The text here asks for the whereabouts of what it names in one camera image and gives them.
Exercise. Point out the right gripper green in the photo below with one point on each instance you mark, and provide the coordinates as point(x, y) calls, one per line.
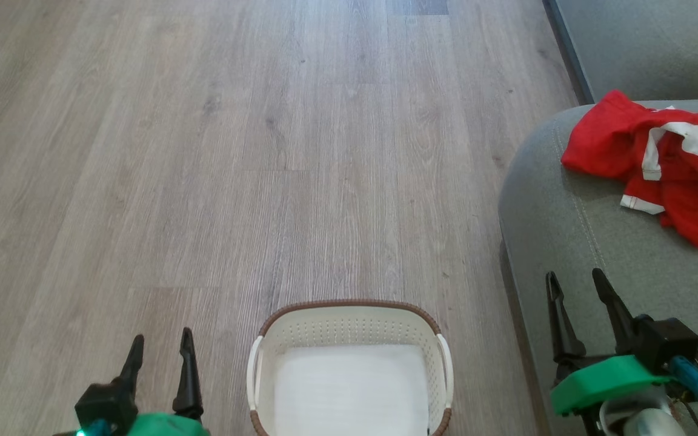
point(603, 378)

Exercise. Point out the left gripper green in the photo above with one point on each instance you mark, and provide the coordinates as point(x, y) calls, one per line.
point(164, 426)

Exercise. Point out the red clothing with white trim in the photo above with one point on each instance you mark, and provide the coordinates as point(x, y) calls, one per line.
point(682, 163)

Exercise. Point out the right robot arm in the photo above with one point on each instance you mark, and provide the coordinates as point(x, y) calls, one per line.
point(640, 421)

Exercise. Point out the white basket with brown rim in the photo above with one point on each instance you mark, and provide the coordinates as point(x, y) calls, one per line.
point(349, 327)

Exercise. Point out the grey fabric sofa seat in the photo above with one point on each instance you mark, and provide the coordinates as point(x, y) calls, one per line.
point(658, 42)

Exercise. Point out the grey sofa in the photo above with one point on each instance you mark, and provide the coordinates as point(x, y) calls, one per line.
point(567, 230)

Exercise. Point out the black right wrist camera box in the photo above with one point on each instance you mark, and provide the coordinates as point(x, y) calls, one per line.
point(667, 342)

